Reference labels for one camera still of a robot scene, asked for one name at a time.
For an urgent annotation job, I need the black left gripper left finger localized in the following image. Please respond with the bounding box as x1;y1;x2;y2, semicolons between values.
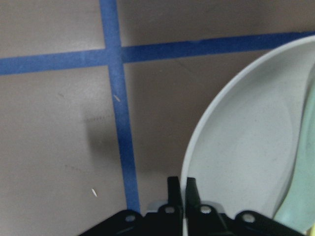
81;177;183;236

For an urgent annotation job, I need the sage green spoon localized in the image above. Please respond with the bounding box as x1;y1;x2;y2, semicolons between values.
274;85;315;233

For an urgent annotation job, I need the white round plate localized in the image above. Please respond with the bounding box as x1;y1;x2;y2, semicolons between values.
181;36;315;226

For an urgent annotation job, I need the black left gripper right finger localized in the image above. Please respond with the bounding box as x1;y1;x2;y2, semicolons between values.
185;177;302;236

